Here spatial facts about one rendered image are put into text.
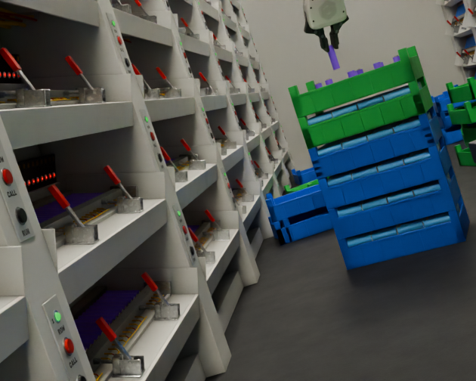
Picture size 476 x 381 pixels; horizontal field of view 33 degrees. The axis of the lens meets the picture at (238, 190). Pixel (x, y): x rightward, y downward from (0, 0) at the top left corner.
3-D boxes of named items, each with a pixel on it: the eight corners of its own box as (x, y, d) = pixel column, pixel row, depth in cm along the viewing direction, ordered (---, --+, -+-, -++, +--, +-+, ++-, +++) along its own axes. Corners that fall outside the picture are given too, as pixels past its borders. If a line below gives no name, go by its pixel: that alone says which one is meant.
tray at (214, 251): (239, 244, 219) (237, 195, 218) (207, 303, 159) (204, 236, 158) (167, 246, 222) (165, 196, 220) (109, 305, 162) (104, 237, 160)
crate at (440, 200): (461, 193, 207) (452, 163, 206) (455, 209, 188) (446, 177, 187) (352, 221, 218) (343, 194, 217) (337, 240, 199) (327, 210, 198)
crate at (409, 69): (424, 75, 204) (415, 45, 203) (415, 80, 185) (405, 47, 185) (316, 110, 215) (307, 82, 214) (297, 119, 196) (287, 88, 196)
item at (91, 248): (167, 222, 149) (163, 148, 147) (60, 313, 89) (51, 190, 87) (62, 224, 151) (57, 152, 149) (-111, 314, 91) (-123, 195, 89)
